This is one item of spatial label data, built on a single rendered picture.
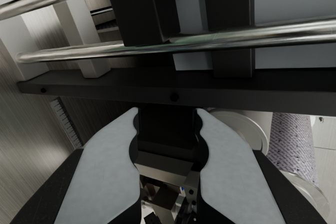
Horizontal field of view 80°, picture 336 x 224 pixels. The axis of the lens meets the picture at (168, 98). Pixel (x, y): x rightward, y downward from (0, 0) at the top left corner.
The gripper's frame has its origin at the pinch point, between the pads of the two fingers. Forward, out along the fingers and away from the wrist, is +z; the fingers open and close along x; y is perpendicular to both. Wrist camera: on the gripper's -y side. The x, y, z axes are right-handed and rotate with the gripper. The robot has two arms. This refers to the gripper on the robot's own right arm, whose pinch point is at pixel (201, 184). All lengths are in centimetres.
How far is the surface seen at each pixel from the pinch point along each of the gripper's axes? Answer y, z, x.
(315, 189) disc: 21.1, -3.1, 11.0
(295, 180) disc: 18.4, -3.1, 11.9
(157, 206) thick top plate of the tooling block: -9.9, -6.5, -4.2
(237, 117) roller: 10.2, -2.9, 22.9
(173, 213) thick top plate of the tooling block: -6.0, -6.0, -5.6
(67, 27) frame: -4.2, -14.3, 40.9
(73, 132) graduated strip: -18.9, -11.8, 22.1
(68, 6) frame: -2.8, -14.2, 42.7
